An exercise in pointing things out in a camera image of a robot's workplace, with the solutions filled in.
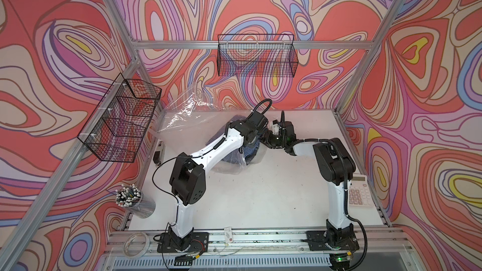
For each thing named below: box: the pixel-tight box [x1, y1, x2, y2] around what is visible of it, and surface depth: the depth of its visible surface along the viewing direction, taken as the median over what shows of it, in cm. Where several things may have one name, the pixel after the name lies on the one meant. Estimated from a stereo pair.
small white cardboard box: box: [224, 226, 233, 244], surface depth 76 cm
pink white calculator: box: [348, 173, 374, 207], surface depth 86 cm
